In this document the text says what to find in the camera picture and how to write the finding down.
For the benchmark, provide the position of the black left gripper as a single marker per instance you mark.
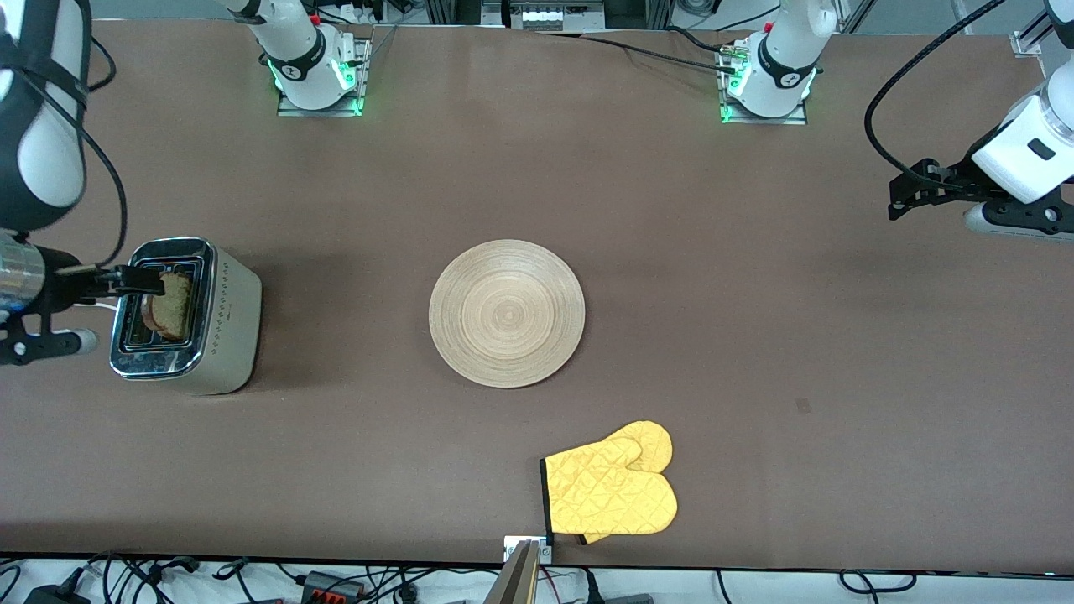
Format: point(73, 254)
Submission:
point(957, 179)

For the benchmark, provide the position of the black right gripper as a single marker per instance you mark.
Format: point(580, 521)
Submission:
point(60, 284)

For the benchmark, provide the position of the brown bread slice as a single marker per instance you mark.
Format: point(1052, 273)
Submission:
point(172, 315)

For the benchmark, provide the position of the round wooden plate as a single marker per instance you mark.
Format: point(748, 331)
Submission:
point(508, 315)

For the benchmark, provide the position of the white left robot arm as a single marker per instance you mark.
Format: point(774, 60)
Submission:
point(780, 59)

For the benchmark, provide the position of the silver two-slot toaster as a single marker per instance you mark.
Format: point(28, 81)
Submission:
point(226, 335)

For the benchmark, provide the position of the black power adapter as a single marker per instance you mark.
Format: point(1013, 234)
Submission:
point(54, 596)

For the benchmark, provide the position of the yellow quilted oven mitt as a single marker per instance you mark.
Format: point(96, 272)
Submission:
point(608, 495)
point(654, 436)

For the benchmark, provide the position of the red and black connector box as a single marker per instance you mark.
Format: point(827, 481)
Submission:
point(331, 585)

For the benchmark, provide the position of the grey electronics box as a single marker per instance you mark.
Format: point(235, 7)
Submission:
point(550, 15)

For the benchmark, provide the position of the black power plug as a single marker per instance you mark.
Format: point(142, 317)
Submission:
point(591, 587)

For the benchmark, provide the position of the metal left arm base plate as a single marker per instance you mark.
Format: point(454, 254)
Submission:
point(797, 119)

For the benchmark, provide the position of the metal table corner bracket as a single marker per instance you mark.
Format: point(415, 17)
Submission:
point(1025, 44)

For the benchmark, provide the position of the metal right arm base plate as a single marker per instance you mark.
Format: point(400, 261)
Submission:
point(289, 109)

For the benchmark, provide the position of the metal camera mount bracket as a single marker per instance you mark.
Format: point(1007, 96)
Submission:
point(512, 547)

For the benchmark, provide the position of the aluminium camera mount profile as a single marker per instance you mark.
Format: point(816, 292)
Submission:
point(513, 579)

